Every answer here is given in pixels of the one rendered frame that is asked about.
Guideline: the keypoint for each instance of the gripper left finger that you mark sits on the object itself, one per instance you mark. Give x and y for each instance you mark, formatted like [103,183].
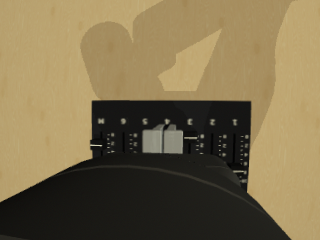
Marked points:
[152,140]

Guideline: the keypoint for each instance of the black lighting desk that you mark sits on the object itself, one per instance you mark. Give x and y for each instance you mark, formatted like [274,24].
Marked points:
[220,128]

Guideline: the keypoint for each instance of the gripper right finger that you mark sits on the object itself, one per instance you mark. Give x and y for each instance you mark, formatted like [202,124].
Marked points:
[172,140]

